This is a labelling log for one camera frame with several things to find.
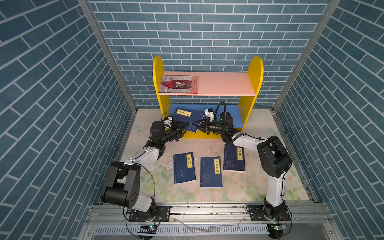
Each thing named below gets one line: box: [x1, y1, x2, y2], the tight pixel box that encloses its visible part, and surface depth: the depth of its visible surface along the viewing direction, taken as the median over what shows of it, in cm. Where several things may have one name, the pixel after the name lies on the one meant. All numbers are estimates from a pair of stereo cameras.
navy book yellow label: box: [172, 106, 205, 133], surface depth 88 cm
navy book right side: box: [223, 144, 245, 174], surface depth 93 cm
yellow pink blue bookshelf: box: [153, 56, 264, 139], surface depth 82 cm
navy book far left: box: [173, 152, 196, 184], surface depth 90 cm
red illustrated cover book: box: [159, 75, 199, 94], surface depth 77 cm
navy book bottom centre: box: [200, 156, 223, 188], surface depth 88 cm
